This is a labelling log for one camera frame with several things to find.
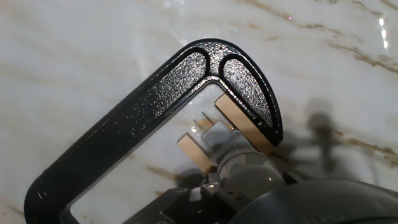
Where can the grey cylindrical peg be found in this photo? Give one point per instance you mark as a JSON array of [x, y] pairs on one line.
[[248, 174]]

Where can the black C-clamp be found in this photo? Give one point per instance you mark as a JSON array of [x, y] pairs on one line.
[[124, 124]]

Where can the small wooden clamp block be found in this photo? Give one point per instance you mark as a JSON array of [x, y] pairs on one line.
[[242, 123], [196, 152]]

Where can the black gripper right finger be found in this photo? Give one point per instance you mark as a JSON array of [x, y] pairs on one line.
[[292, 178]]

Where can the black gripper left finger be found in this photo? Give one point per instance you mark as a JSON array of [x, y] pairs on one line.
[[192, 207]]

